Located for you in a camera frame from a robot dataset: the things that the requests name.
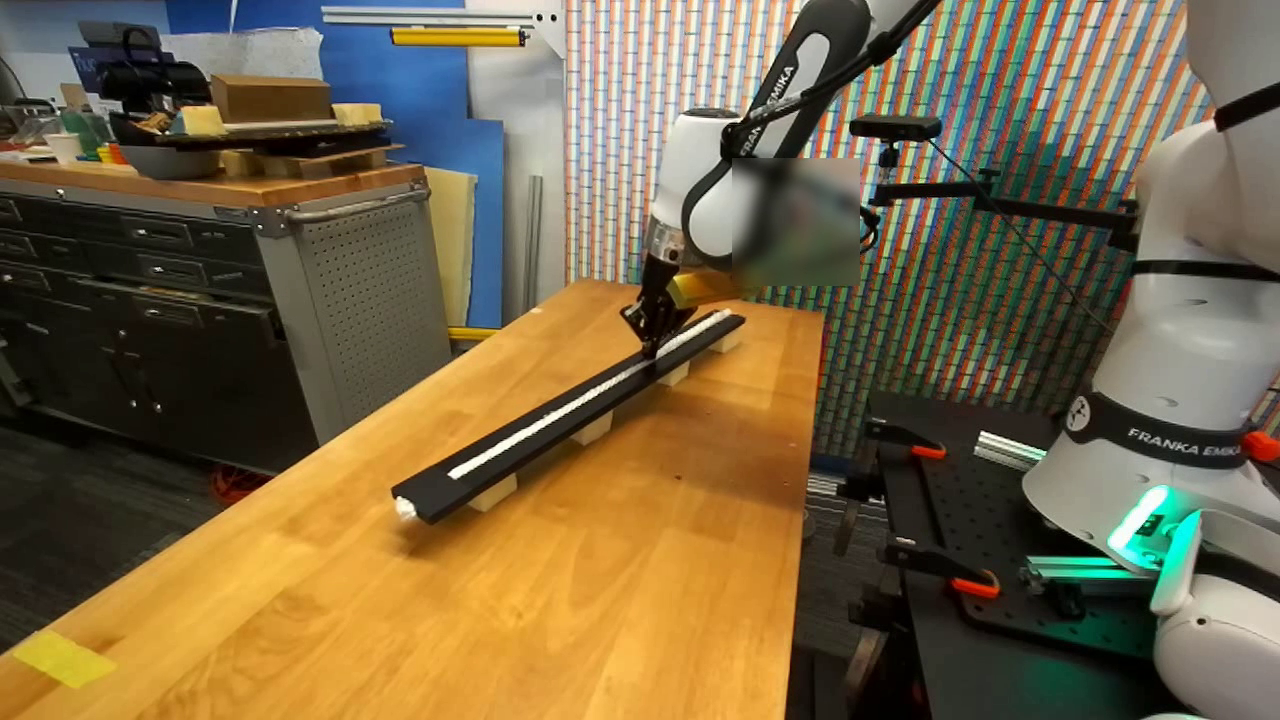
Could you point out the orange handled clamp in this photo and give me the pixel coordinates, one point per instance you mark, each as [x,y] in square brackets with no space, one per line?
[912,440]
[937,561]

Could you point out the yellow level bar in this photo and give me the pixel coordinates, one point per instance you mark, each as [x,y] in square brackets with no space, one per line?
[458,39]

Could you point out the long black channel rail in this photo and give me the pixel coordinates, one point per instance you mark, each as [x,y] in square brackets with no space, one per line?
[507,450]

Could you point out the orange handled clamp rear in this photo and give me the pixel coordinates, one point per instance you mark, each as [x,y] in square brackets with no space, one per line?
[912,440]

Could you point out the black optical breadboard base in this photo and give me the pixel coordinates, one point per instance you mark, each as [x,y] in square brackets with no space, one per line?
[1038,651]

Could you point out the blue foam board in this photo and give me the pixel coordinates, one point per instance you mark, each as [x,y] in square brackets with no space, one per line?
[425,99]

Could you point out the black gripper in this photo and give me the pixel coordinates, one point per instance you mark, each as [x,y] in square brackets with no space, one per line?
[659,310]

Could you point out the black camera boom stand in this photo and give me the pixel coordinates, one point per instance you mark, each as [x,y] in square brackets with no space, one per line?
[980,191]

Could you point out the grey metal tool cabinet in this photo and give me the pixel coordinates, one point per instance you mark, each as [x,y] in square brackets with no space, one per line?
[239,321]

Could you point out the wooden box on cabinet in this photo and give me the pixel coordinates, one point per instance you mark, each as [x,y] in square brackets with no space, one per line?
[271,99]

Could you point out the yellow tape patch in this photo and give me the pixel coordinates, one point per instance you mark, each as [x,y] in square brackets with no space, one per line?
[60,656]

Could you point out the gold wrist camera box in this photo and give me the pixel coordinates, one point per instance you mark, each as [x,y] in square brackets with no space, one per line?
[705,285]

